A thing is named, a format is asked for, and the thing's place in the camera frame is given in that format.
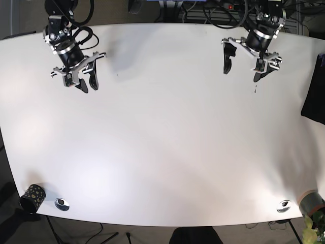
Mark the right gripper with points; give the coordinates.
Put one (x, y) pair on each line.
(65, 43)

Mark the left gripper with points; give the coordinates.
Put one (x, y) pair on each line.
(270, 19)

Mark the black T-shirt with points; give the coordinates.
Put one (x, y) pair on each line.
(313, 107)

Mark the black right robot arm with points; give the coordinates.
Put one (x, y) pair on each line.
(66, 8)

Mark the left silver table grommet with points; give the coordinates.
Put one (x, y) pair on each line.
(62, 204)

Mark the silver table grommet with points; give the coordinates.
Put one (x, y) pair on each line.
(62, 204)
(283, 206)

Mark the black gold spotted cup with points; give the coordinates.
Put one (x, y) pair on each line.
(32, 199)

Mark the right silver table grommet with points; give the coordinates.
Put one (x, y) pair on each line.
(283, 206)

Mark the grey plant pot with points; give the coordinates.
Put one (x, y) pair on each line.
(310, 202)

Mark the green potted plant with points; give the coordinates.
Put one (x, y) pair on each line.
(313, 233)

